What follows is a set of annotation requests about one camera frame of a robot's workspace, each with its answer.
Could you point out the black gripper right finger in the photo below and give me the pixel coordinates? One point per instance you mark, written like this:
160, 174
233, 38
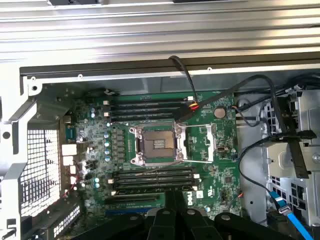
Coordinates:
195, 225

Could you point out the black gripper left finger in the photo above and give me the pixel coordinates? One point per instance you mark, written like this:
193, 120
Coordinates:
165, 225

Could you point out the blue expansion slot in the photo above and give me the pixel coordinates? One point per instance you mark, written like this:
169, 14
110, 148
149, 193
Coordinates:
125, 212

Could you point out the black RAM slot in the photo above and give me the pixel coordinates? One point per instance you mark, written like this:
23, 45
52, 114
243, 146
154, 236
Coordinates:
150, 112
140, 190
155, 171
150, 106
150, 118
155, 183
150, 100
155, 177

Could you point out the thin metal locking lever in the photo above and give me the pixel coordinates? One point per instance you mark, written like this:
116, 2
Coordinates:
155, 169

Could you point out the green motherboard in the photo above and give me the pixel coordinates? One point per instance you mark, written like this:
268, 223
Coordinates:
230, 162

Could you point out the CPU socket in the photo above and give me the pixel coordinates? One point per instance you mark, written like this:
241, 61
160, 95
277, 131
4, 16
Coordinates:
156, 145

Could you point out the grey metal drive cage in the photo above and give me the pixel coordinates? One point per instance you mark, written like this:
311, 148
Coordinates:
280, 160

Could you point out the round coin battery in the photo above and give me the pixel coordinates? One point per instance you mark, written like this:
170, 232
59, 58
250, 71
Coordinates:
220, 113

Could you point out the grey open PC case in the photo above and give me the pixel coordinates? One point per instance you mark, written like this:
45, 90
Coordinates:
155, 83

